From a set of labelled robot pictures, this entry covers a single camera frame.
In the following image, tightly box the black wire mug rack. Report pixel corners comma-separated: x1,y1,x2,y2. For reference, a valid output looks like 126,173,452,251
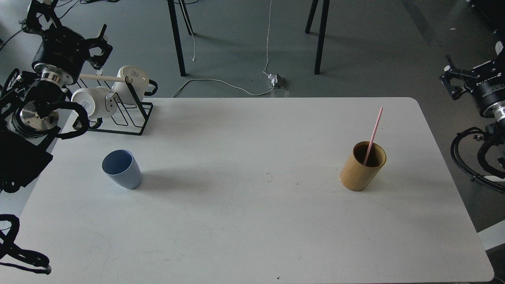
79,74,153,136

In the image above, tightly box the white mug front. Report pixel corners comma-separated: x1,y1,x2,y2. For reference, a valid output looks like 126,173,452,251
71,86,118,120

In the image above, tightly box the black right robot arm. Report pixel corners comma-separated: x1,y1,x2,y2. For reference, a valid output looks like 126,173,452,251
440,54,505,194

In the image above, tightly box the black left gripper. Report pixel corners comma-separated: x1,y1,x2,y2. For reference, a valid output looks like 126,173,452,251
31,24,112,86

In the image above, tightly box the black table leg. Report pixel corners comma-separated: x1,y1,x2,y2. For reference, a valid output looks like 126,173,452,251
166,0,194,77
305,0,330,75

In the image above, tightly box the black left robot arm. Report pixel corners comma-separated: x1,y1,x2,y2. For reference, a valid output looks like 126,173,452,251
1,24,112,193

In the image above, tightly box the bamboo cylinder holder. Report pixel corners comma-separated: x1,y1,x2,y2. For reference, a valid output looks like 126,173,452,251
340,141,387,192

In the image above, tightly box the white mug rear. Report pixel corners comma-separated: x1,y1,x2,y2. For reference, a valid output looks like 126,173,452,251
112,65,158,106

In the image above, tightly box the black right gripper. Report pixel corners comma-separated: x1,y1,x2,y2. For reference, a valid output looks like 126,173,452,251
440,54,505,119

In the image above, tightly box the floor power socket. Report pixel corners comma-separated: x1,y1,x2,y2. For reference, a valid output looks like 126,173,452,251
267,73,289,89

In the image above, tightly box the black table leg left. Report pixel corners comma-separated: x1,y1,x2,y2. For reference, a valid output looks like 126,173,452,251
166,0,194,77

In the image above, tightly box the white mug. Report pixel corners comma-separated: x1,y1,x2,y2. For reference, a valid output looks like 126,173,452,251
112,65,158,106
71,86,118,120

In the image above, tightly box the pink chopstick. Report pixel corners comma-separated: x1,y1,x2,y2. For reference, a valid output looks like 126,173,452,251
363,107,383,166

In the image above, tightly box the blue plastic cup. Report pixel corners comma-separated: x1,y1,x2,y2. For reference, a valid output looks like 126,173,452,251
101,149,142,189

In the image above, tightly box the white floor cable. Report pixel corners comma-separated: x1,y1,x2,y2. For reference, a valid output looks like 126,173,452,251
172,0,275,98

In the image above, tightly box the black table leg right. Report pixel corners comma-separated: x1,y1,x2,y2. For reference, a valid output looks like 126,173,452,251
305,0,330,75

